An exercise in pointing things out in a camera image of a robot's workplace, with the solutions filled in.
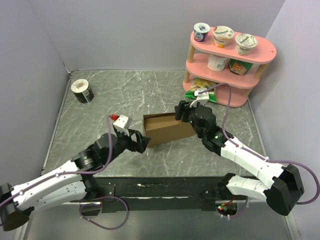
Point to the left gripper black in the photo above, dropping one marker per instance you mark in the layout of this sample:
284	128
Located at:
133	145

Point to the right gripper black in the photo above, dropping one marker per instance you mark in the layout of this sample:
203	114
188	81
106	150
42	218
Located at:
187	110

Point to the brown cardboard box sheet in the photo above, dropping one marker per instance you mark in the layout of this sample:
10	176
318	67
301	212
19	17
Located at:
163	128

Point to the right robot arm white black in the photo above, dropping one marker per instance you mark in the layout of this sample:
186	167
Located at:
279	186

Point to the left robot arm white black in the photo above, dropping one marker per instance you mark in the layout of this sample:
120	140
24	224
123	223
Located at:
72	181

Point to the green chips bag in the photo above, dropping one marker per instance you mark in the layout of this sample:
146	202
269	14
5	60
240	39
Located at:
200	83

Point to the white cup middle shelf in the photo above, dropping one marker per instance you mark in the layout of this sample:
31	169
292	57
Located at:
216	63

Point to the pink three-tier shelf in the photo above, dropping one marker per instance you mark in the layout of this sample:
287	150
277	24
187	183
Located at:
241	85

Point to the green orange package middle shelf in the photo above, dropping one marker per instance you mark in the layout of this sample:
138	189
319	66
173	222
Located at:
239	67

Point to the black white can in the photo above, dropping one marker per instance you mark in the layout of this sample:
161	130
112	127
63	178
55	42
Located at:
82	91

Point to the blue white yogurt cup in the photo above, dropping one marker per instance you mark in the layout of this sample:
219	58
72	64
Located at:
201	31

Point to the orange Chobani yogurt cup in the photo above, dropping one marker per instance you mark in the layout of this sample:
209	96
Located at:
222	35

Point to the white Chobani yogurt cup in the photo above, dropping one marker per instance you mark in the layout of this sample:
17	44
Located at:
244	43

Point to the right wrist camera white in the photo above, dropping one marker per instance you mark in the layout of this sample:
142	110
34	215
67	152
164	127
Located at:
201	97

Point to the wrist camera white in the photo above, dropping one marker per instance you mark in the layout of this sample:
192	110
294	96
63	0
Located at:
121	123
201	97

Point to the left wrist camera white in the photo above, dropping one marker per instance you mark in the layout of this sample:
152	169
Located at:
121	123

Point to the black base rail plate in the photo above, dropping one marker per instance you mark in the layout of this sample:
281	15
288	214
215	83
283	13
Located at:
158	193

